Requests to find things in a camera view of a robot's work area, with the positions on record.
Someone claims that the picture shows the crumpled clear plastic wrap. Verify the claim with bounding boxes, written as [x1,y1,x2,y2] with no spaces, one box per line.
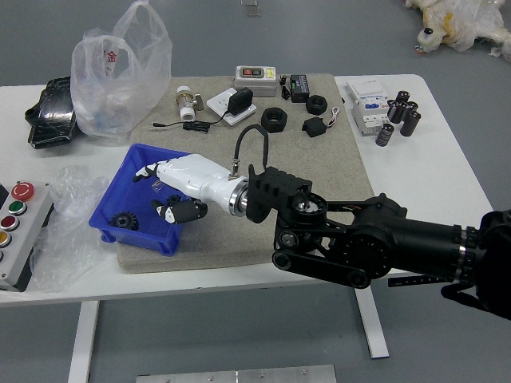
[30,165,121,294]

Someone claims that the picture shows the grey switch box red buttons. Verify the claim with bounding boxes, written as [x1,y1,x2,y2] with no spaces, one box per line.
[233,65,278,98]

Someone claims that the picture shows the grey-brown mat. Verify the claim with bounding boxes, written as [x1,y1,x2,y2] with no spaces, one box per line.
[117,73,379,274]

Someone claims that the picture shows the black adapter cable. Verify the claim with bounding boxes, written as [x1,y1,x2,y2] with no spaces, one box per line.
[148,113,228,134]

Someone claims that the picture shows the black power adapter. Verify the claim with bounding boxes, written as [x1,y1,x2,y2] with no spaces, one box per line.
[226,87,254,116]

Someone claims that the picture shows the blue plastic box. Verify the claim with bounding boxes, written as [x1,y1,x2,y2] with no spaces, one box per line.
[88,143,203,257]

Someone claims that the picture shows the large black hex nut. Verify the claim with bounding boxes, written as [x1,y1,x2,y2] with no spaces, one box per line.
[260,106,288,132]

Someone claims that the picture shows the grey metal plate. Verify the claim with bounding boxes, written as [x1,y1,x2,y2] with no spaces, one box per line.
[135,365,337,383]

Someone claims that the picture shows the grey push-button control box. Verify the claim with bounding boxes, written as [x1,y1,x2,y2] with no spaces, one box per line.
[0,181,55,292]

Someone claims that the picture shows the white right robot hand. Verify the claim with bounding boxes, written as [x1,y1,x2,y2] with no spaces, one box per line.
[133,154,240,225]

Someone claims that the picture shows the white circuit breaker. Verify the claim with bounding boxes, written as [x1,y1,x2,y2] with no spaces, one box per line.
[345,78,394,136]

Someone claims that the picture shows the white plastic bag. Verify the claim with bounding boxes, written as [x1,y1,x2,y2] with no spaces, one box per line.
[70,0,172,147]

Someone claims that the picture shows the black plastic tray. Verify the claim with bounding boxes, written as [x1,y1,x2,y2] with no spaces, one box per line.
[24,76,79,151]

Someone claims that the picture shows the plastic-wrapped stuffed toy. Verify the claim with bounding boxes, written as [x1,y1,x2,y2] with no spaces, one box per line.
[402,0,511,63]

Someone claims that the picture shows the white table leg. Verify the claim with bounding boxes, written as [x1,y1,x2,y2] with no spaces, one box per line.
[67,301,100,383]
[353,286,390,359]

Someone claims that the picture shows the small black hex nut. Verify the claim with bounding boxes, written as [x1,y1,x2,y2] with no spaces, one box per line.
[305,94,329,116]

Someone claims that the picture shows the black power module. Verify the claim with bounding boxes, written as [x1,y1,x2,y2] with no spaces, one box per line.
[290,73,312,104]

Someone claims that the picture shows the metal floor hatch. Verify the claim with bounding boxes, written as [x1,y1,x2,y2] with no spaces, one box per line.
[240,0,263,18]

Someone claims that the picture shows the big black gear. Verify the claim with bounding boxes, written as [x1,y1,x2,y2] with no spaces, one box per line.
[108,211,139,232]

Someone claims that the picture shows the black cube with wires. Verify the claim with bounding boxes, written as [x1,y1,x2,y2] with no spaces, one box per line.
[302,104,343,139]

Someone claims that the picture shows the brass valve white ends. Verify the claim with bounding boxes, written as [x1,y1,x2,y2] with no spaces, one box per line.
[174,86,204,122]

